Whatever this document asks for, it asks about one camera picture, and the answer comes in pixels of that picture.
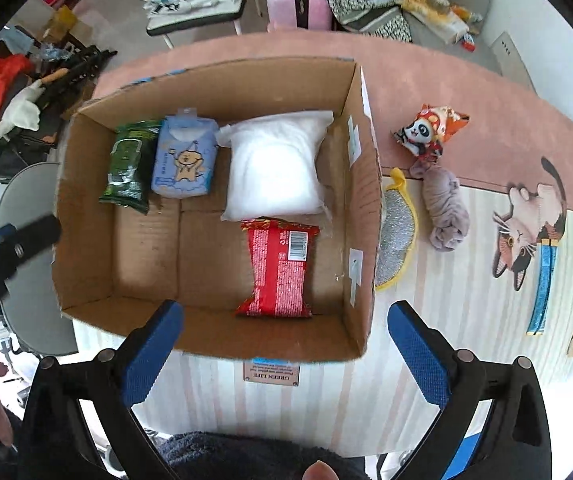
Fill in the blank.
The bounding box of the yellow cardboard box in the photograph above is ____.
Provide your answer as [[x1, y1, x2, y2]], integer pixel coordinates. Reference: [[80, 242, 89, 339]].
[[43, 6, 78, 42]]

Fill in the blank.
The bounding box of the yellow plush toy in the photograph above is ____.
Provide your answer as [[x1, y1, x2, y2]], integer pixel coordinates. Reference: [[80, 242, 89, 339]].
[[401, 0, 483, 37]]

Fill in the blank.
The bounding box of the grey armchair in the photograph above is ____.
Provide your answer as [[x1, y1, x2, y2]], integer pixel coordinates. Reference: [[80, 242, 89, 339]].
[[405, 0, 493, 47]]

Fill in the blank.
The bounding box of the red snack packet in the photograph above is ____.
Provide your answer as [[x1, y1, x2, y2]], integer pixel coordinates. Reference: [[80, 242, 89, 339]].
[[235, 217, 321, 319]]

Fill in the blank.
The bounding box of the silver scrubber with yellow rim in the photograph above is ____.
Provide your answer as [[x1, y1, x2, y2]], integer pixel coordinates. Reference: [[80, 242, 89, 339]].
[[373, 167, 419, 291]]

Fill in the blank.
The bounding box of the black tripod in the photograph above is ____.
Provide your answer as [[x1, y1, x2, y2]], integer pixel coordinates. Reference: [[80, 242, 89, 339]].
[[30, 45, 118, 109]]

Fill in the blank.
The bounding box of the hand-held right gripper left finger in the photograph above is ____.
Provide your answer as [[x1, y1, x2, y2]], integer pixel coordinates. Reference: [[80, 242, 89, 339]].
[[16, 300, 185, 480]]

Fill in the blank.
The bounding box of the black white patterned bag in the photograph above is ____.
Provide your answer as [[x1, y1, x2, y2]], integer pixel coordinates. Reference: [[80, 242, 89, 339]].
[[323, 0, 413, 44]]

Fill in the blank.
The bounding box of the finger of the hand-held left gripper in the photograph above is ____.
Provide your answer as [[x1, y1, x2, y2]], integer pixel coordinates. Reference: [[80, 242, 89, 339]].
[[0, 214, 63, 281]]

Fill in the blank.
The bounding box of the white chair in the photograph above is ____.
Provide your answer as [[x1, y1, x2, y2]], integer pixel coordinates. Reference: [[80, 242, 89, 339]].
[[145, 0, 253, 50]]

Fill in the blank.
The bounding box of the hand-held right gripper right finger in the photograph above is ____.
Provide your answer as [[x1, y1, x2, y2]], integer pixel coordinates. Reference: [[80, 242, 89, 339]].
[[388, 300, 553, 480]]

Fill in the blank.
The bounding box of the brown cardboard box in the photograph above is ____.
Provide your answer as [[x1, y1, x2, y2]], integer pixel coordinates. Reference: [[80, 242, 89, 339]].
[[51, 57, 385, 364]]

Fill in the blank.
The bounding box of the panda plush toy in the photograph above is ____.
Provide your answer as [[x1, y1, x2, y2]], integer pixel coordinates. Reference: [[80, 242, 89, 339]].
[[391, 103, 470, 164]]

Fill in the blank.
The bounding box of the blue tissue packet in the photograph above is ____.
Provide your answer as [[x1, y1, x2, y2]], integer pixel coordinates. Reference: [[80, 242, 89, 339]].
[[151, 107, 220, 201]]

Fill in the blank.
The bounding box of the green wet wipes packet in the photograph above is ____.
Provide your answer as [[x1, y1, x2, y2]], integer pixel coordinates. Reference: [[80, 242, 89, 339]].
[[99, 120, 163, 216]]

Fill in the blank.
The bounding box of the white goose plush toy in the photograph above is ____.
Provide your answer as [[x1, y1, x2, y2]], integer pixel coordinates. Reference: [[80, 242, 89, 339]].
[[0, 79, 63, 162]]

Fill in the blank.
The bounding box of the dark blue fluffy garment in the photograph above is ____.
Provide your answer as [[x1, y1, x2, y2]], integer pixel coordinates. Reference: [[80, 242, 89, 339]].
[[155, 430, 370, 480]]

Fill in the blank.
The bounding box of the white cotton filled bag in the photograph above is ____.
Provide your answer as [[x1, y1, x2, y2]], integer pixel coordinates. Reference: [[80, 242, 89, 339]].
[[216, 110, 335, 224]]

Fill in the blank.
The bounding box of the white slotted panel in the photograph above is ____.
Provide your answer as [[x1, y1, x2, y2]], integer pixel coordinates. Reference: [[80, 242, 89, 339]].
[[487, 31, 538, 93]]

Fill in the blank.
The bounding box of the person's right hand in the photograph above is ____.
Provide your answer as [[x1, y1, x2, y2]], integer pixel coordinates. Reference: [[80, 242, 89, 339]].
[[303, 461, 339, 480]]

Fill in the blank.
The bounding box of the grey round chair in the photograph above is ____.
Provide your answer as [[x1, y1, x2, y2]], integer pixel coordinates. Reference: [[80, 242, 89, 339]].
[[0, 162, 80, 357]]

